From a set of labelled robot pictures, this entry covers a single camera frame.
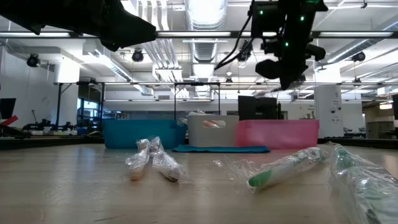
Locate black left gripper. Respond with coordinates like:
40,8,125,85
90,0,157,52

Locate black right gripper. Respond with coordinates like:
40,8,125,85
254,11,327,91

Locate green toothbrush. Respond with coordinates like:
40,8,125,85
328,141,398,224
213,146,330,194

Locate black flat monitor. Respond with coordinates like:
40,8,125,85
238,95,280,121

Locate white square column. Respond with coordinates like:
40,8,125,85
313,85,345,139

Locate pink plastic bin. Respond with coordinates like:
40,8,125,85
236,119,320,150

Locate black metal rack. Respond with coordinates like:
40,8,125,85
173,82,221,116
53,81,105,131

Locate teal plastic lid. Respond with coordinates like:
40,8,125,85
172,144,271,154

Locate white plastic bin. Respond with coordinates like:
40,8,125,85
187,115,240,147

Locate tan storage cabinet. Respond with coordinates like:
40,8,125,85
362,102,398,140

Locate teal plastic bin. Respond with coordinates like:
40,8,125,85
103,119,188,149

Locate black bench equipment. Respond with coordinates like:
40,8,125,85
21,118,77,132

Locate red bar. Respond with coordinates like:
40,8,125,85
0,114,19,126

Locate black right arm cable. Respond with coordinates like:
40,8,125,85
213,9,254,71

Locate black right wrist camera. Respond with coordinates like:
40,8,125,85
250,1,285,39

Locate silver ventilation duct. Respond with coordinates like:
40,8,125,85
185,0,228,66

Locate black wall screen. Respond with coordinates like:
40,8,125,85
0,98,17,120

